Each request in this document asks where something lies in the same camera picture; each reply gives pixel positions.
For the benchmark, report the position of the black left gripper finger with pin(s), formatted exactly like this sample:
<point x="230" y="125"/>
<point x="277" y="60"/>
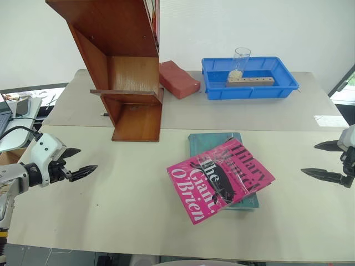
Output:
<point x="81" y="172"/>
<point x="71" y="152"/>

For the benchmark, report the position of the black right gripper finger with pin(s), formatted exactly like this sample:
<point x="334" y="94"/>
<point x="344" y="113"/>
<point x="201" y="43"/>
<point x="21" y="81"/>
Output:
<point x="328" y="145"/>
<point x="324" y="174"/>

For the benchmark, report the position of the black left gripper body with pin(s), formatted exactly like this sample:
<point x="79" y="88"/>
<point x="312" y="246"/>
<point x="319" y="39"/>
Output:
<point x="58" y="171"/>

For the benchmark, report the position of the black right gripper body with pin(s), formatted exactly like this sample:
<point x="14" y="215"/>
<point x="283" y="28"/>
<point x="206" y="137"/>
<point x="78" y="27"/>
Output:
<point x="349" y="163"/>

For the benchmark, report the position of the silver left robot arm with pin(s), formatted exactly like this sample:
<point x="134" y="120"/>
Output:
<point x="11" y="177"/>

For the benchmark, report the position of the pink paperback book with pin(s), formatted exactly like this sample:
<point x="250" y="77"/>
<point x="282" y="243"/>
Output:
<point x="222" y="180"/>

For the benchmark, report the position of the teal hardcover book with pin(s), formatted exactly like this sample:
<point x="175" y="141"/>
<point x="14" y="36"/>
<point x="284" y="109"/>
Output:
<point x="202" y="144"/>

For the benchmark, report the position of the brown wooden bookshelf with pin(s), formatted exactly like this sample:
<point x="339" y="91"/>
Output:
<point x="130" y="36"/>

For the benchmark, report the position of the black side desk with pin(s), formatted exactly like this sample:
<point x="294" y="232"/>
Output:
<point x="51" y="117"/>

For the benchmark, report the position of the brown cardboard box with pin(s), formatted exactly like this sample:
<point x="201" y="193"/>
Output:
<point x="11" y="155"/>

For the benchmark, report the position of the white side stand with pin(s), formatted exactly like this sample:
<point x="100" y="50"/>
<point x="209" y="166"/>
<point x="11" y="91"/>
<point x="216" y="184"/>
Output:
<point x="19" y="133"/>

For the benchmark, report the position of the metal hand tool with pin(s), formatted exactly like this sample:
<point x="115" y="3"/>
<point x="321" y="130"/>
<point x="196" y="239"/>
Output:
<point x="51" y="100"/>

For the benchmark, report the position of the black smartphone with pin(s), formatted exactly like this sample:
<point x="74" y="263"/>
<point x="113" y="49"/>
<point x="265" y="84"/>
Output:
<point x="21" y="108"/>

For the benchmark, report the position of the grey laptop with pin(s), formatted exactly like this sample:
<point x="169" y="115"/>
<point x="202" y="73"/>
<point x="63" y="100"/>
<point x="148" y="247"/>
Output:
<point x="4" y="115"/>

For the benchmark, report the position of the wooden block with holes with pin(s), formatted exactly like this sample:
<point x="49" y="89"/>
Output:
<point x="258" y="82"/>

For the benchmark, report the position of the blue plastic bin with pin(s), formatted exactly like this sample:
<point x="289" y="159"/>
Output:
<point x="249" y="92"/>

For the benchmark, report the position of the white fluffy clump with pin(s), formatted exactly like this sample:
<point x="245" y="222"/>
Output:
<point x="235" y="74"/>

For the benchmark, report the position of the clear plastic cup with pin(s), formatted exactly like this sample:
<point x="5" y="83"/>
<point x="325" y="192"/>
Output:
<point x="242" y="59"/>

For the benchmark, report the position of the red brick block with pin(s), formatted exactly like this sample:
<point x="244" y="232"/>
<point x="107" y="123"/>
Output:
<point x="177" y="80"/>

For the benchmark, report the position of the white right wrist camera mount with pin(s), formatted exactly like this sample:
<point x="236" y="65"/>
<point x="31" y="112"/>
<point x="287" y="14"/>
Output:
<point x="348" y="137"/>

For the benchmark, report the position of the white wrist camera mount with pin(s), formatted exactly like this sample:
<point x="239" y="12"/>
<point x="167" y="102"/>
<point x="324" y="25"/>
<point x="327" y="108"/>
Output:
<point x="45" y="147"/>
<point x="348" y="137"/>

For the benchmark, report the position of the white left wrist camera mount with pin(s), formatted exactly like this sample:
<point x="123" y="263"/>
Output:
<point x="45" y="147"/>

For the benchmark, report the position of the black window frame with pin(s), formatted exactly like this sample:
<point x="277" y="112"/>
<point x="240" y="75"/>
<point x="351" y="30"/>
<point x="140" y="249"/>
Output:
<point x="339" y="81"/>

